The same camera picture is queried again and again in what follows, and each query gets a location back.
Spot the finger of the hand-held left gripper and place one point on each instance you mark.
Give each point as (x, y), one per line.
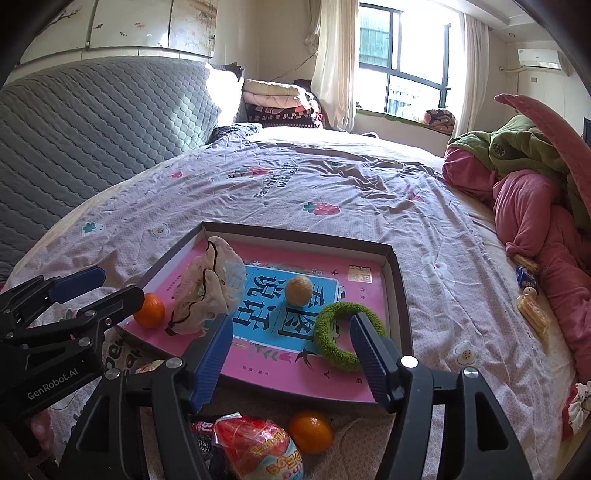
(76, 281)
(115, 304)

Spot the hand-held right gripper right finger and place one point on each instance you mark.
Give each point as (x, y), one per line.
(369, 364)

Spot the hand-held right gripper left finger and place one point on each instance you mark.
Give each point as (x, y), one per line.
(212, 364)

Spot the orange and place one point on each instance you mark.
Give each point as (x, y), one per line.
(311, 431)
(148, 311)

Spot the red toy egg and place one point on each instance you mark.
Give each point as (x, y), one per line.
(147, 368)
(258, 443)

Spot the shallow grey cardboard box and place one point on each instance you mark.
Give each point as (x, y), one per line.
(402, 304)

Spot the cream dotted hair scrunchie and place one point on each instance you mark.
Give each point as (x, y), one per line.
(203, 295)

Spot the walnut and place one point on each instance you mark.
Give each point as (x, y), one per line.
(298, 290)

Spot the pink and blue picture book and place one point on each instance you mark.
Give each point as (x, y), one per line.
(277, 369)

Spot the grey quilted headboard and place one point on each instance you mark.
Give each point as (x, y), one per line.
(92, 129)

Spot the yellow snack packet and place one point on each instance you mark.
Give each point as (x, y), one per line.
(534, 311)
(527, 263)

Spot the strawberry printed bed sheet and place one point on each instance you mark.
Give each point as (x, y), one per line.
(323, 194)

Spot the small blue snack packet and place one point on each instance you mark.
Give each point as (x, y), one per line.
(526, 278)

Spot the dark cloth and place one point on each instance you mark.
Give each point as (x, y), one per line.
(235, 133)

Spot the pink blanket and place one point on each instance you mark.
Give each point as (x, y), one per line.
(531, 207)

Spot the white pillow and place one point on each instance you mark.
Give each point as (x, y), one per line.
(226, 97)

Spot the dark checkered folded blanket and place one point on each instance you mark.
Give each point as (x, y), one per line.
(281, 117)

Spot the patterned cushion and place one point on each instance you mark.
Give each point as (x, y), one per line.
(439, 121)

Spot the white painted wardrobe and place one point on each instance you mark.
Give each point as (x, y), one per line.
(129, 27)

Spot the cream folded blanket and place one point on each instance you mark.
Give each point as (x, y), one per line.
(277, 92)

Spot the green blanket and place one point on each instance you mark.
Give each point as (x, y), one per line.
(521, 143)

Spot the cream window curtain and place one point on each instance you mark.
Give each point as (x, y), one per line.
(334, 69)
(473, 69)

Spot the pink padded cover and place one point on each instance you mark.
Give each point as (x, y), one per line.
(549, 120)

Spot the black television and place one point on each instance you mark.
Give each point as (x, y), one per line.
(587, 131)

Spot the window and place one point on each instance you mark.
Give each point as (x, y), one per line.
(415, 46)

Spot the white air conditioner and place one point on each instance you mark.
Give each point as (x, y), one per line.
(540, 58)

